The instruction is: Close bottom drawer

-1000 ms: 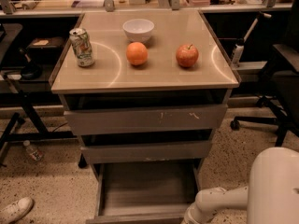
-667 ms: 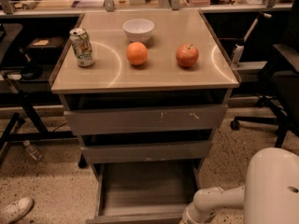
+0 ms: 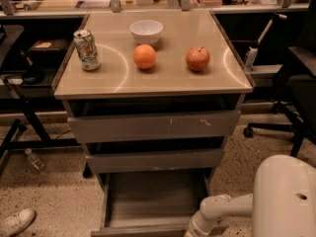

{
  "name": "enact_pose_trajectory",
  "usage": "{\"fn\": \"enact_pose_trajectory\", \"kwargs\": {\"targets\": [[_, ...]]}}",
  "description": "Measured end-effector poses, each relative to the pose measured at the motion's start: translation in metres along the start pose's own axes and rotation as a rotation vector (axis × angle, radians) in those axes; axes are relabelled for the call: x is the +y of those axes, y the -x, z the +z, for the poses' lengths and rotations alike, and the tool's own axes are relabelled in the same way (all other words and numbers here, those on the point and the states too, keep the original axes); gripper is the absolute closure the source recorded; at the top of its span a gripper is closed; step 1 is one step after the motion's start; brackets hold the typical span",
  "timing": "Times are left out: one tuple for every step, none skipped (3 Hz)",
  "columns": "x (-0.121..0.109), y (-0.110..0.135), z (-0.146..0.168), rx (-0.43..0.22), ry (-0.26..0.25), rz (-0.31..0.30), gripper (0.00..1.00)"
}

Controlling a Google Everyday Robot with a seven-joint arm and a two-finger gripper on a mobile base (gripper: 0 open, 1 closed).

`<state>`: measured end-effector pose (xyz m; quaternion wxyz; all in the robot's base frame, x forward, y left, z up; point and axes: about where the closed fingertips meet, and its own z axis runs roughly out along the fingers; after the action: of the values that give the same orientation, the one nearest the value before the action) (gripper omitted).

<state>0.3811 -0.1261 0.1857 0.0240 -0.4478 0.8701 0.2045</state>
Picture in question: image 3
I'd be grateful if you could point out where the white sneaker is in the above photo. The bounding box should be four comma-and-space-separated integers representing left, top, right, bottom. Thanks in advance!
0, 208, 36, 237

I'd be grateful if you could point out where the orange fruit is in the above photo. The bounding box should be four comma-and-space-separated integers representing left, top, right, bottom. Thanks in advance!
133, 44, 156, 69

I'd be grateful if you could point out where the white bowl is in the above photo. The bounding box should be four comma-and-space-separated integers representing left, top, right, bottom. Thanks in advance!
129, 20, 164, 45

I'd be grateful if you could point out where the green white soda can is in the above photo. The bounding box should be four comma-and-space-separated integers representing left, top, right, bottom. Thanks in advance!
73, 30, 100, 71

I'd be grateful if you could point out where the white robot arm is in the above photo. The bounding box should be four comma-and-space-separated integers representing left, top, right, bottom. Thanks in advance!
184, 155, 316, 237

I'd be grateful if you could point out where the plastic water bottle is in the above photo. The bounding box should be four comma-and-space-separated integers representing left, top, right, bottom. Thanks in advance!
25, 148, 45, 171

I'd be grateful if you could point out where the grey drawer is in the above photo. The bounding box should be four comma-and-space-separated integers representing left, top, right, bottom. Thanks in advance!
91, 170, 209, 237
68, 111, 240, 143
86, 149, 224, 174

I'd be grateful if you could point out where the grey bottom drawer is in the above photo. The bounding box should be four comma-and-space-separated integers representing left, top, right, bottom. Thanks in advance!
91, 170, 209, 237

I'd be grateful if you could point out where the white handled tool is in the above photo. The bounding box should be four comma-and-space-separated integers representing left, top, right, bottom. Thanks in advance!
244, 13, 287, 70

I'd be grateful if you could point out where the black office chair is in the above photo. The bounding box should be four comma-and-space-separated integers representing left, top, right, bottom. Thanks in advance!
243, 0, 316, 157

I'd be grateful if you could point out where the red apple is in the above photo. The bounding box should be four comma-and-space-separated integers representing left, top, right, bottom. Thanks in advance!
186, 46, 210, 72

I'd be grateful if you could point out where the grey drawer cabinet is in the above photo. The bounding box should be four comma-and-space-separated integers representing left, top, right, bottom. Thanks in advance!
51, 9, 256, 183

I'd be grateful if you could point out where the dark box under desk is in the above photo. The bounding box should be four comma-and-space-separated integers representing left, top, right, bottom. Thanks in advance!
29, 39, 69, 60

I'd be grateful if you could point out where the black desk frame left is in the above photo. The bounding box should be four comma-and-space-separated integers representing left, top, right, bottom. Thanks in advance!
0, 25, 82, 178

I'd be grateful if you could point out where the grey middle drawer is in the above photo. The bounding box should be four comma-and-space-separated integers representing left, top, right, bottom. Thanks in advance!
86, 149, 224, 174

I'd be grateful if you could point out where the grey top drawer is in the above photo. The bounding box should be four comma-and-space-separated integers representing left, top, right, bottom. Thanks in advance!
68, 111, 240, 143

